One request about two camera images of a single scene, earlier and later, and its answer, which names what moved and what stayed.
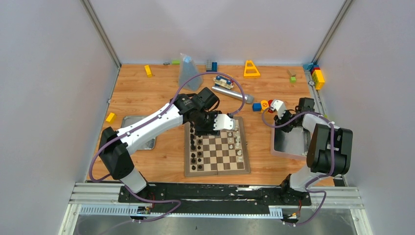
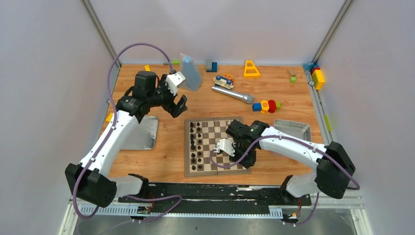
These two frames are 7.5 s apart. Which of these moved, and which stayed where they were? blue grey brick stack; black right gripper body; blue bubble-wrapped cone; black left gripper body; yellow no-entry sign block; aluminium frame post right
Moved: black left gripper body; black right gripper body
Stayed: blue grey brick stack; aluminium frame post right; blue bubble-wrapped cone; yellow no-entry sign block
